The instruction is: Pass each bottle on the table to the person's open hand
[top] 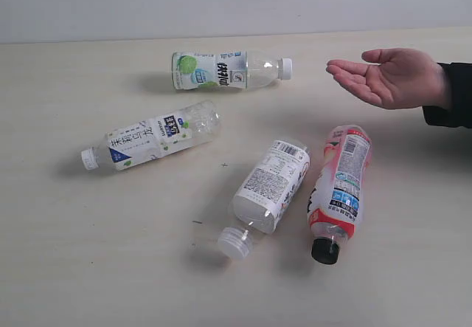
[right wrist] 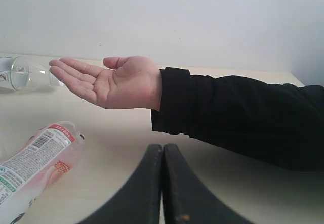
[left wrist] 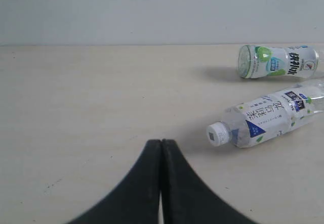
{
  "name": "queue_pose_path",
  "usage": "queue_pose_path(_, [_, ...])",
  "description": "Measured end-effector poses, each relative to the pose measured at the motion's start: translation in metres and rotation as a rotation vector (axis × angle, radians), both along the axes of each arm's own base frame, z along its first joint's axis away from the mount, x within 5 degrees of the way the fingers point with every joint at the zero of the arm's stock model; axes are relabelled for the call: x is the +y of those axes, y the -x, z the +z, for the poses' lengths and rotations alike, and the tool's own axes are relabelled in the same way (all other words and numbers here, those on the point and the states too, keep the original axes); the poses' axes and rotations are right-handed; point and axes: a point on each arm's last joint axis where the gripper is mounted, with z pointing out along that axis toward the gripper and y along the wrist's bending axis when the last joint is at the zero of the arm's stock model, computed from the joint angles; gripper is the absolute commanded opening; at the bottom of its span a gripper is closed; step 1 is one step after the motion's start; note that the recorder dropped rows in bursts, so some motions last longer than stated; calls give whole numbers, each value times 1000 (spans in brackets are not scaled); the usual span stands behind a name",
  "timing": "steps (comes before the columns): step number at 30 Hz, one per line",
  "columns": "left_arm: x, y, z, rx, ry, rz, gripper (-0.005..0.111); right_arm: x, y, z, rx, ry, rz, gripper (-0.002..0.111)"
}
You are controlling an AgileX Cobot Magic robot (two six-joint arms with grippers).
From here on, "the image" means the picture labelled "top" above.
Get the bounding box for person's open bare hand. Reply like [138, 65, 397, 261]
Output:
[326, 48, 452, 110]

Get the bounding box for pink peach label bottle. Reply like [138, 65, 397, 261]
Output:
[307, 125, 372, 265]

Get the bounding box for white label wide-cap bottle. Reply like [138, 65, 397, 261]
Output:
[217, 138, 310, 261]

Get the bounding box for green label clear bottle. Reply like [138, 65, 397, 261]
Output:
[171, 51, 293, 90]

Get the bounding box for jasmine tea label bottle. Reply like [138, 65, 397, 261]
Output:
[80, 100, 221, 171]

